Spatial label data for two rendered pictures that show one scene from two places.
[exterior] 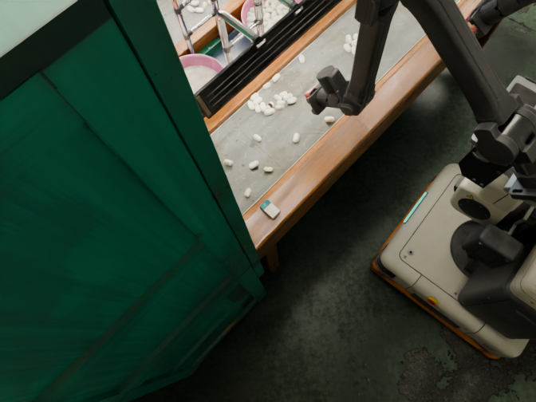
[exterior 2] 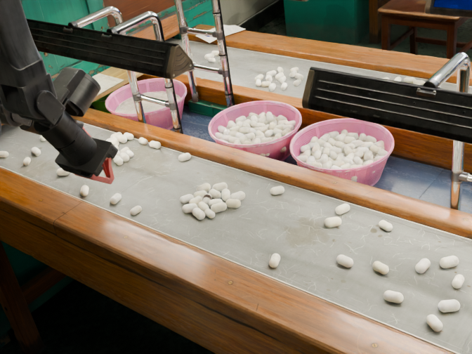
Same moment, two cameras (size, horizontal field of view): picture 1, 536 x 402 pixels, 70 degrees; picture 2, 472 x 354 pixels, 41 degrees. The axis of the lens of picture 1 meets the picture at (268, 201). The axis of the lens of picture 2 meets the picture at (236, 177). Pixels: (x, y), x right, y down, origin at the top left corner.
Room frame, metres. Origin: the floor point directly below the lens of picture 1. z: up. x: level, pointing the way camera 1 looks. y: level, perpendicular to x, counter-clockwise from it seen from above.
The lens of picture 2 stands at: (0.83, -1.72, 1.60)
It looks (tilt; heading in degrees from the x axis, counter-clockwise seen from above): 32 degrees down; 80
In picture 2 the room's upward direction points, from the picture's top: 9 degrees counter-clockwise
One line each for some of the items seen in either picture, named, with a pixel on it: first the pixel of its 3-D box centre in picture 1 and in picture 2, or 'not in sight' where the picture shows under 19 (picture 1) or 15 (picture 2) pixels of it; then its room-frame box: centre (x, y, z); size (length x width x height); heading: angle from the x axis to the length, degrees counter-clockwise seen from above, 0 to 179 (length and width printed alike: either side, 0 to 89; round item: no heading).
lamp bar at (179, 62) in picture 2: (276, 34); (91, 42); (0.80, -0.10, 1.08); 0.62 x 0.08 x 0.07; 127
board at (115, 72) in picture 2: not in sight; (101, 84); (0.78, 0.38, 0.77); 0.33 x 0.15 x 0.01; 37
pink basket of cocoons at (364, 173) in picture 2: not in sight; (341, 158); (1.35, -0.37, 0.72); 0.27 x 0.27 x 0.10
